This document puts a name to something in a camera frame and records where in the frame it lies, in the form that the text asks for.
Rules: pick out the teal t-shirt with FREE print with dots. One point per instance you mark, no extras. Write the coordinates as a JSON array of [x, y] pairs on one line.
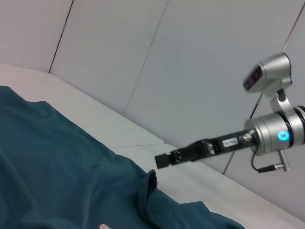
[[59, 155]]

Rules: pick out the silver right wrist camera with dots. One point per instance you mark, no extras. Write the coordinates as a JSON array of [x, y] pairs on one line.
[[269, 71]]

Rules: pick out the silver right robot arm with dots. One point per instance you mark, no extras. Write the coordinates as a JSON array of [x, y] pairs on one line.
[[269, 128]]

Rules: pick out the silver gripper connector stub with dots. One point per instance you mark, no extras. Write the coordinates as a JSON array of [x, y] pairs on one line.
[[246, 139]]

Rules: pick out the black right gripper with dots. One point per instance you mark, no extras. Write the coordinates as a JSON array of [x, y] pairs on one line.
[[216, 146]]

